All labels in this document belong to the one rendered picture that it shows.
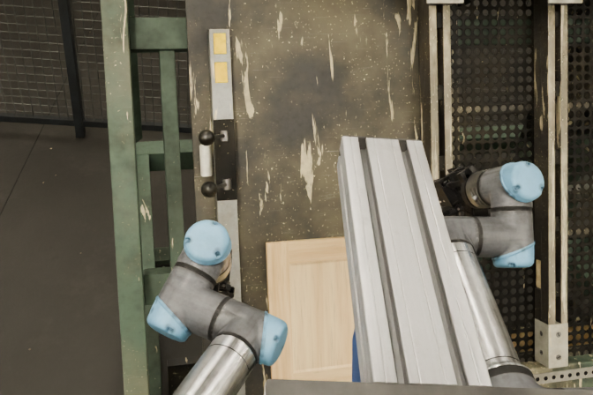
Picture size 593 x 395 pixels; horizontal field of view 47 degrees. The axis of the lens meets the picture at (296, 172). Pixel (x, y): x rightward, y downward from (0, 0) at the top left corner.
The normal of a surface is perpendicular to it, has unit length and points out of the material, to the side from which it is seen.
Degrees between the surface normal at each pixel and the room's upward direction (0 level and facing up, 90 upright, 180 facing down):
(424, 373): 0
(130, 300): 56
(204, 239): 28
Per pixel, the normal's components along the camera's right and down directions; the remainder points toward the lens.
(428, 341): 0.09, -0.78
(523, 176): 0.35, -0.15
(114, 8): 0.21, 0.08
